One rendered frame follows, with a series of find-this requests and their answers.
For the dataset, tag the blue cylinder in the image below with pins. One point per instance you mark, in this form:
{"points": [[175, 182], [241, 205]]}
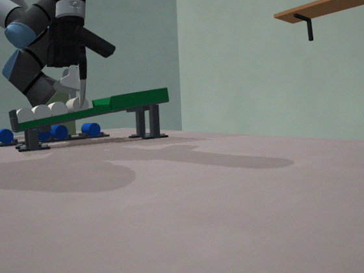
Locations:
{"points": [[6, 136], [59, 131], [93, 129], [44, 136]]}

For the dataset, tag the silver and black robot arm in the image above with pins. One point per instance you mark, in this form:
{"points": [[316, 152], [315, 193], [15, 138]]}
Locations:
{"points": [[27, 28]]}

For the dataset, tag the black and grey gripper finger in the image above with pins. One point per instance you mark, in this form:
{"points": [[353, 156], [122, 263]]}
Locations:
{"points": [[76, 78], [58, 87]]}

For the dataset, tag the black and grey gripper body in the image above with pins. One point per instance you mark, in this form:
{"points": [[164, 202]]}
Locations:
{"points": [[66, 43]]}

